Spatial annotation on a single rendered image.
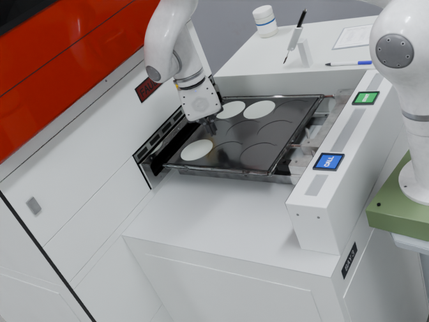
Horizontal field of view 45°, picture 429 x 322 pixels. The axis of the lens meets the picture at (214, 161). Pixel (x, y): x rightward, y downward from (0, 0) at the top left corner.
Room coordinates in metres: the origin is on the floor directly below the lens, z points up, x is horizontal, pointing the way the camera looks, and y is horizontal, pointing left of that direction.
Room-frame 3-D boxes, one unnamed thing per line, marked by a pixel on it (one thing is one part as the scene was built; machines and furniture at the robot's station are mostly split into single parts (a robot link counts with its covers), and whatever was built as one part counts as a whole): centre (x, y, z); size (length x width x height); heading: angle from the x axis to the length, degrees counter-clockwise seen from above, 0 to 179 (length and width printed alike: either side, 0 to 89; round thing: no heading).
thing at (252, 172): (1.18, 0.01, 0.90); 0.37 x 0.01 x 0.01; 46
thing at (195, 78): (1.30, -0.03, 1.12); 0.09 x 0.08 x 0.03; 83
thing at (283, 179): (1.18, -0.07, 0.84); 0.50 x 0.02 x 0.03; 46
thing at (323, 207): (1.01, -0.33, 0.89); 0.55 x 0.09 x 0.14; 136
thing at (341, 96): (1.26, -0.43, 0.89); 0.08 x 0.03 x 0.03; 46
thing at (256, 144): (1.31, -0.11, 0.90); 0.34 x 0.34 x 0.01; 46
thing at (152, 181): (1.45, 0.05, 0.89); 0.44 x 0.02 x 0.10; 136
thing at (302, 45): (1.41, -0.36, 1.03); 0.06 x 0.04 x 0.13; 46
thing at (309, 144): (1.08, -0.26, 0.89); 0.08 x 0.03 x 0.03; 46
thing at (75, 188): (1.33, 0.18, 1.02); 0.81 x 0.03 x 0.40; 136
